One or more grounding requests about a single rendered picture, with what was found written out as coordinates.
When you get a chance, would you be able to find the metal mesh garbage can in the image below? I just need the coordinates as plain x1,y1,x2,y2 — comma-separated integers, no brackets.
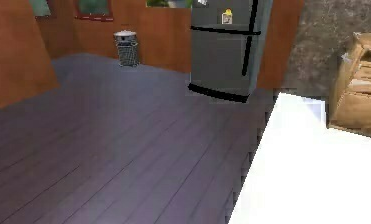
113,29,141,68

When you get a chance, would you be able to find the black fridge handle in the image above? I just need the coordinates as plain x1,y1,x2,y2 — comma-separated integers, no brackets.
241,35,254,77
249,0,260,32

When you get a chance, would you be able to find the grey fridge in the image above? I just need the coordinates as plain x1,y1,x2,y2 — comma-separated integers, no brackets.
187,0,275,104

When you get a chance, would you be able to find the window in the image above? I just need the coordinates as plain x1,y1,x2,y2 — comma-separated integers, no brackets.
145,0,193,9

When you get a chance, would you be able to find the brown cardboard box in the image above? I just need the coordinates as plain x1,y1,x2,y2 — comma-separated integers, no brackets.
327,31,371,138

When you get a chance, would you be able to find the white table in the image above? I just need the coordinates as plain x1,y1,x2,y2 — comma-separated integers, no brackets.
227,92,371,224

